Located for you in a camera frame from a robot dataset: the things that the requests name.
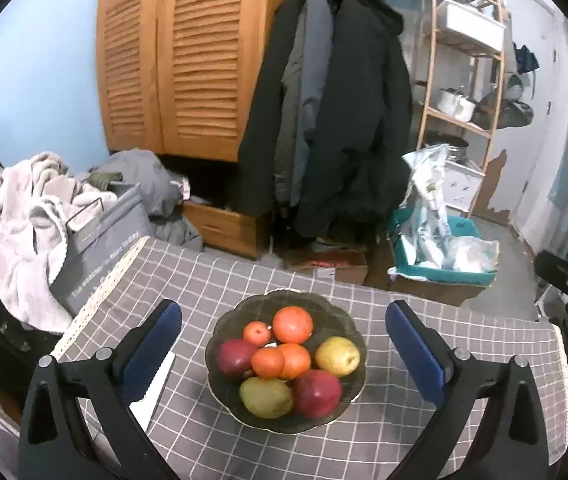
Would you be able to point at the dark green bag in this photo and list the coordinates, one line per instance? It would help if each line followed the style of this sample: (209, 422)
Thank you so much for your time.
(506, 110)

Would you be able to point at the small cardboard box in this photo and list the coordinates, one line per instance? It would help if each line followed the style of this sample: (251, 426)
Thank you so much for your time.
(329, 265)

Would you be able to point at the grey checkered tablecloth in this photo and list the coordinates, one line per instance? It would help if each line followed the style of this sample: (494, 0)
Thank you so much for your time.
(414, 440)

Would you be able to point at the dark blue bag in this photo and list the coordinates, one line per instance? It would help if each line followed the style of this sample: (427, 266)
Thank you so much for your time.
(524, 57)

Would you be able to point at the teal plastic basket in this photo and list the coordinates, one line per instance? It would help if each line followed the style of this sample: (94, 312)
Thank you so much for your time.
(464, 227)

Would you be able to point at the grey coat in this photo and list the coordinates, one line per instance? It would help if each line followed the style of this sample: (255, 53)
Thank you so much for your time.
(309, 70)

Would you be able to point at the pink white cloth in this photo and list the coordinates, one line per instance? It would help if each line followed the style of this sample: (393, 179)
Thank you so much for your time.
(183, 190)

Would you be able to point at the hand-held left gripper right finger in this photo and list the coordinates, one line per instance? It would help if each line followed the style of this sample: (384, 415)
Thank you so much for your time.
(416, 350)

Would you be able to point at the white patterned drawer box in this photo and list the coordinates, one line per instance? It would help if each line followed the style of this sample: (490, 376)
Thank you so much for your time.
(464, 187)

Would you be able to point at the large cardboard box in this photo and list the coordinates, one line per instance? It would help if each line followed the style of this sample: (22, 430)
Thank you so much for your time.
(429, 292)

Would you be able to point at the white plastic bin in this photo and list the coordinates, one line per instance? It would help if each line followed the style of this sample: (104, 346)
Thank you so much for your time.
(471, 25)

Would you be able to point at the white printed plastic bag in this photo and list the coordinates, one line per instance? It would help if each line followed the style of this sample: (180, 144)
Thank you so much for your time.
(429, 200)

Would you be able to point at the grey fabric storage box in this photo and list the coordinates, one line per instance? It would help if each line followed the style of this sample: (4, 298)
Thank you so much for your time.
(98, 250)

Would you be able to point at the metal pot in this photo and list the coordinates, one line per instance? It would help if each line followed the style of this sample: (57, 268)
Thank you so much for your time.
(446, 146)

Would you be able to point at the yellow-green pear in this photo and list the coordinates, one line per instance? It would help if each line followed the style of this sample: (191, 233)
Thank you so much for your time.
(266, 397)

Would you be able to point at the black hooded coat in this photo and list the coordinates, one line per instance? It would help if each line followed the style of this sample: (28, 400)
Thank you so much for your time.
(364, 110)

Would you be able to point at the olive green cloth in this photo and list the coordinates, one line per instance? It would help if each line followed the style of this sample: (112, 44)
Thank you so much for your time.
(103, 179)

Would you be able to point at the wooden louvered cabinet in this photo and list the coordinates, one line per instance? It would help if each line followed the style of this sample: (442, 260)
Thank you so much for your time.
(198, 60)

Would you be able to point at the small orange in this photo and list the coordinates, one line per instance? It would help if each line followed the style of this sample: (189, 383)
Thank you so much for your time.
(256, 333)

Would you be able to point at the wooden shelf rack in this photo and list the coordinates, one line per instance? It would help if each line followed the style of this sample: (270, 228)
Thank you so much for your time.
(426, 90)

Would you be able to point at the red yellow apple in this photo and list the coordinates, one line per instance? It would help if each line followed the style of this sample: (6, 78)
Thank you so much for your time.
(318, 392)

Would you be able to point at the dark red apple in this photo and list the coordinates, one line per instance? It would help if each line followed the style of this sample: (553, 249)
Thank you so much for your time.
(234, 356)

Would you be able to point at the speckled yellow green pear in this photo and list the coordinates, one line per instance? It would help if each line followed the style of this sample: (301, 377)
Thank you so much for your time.
(337, 356)

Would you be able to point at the white door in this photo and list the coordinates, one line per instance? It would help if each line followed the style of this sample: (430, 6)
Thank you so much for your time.
(539, 170)

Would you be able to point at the white smartphone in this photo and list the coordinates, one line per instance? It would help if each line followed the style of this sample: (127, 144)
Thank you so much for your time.
(156, 400)

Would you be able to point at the grey jacket pile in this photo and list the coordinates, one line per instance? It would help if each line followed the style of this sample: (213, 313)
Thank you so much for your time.
(148, 180)

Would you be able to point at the white pot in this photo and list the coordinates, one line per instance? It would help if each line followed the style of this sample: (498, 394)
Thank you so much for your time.
(456, 104)

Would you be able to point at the green glass plate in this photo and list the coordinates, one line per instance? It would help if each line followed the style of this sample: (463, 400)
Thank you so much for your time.
(229, 320)

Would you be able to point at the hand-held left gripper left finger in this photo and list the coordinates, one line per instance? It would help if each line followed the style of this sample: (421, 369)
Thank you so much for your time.
(156, 340)

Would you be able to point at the clear plastic bag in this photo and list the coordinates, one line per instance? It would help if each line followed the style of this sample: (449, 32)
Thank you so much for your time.
(471, 255)

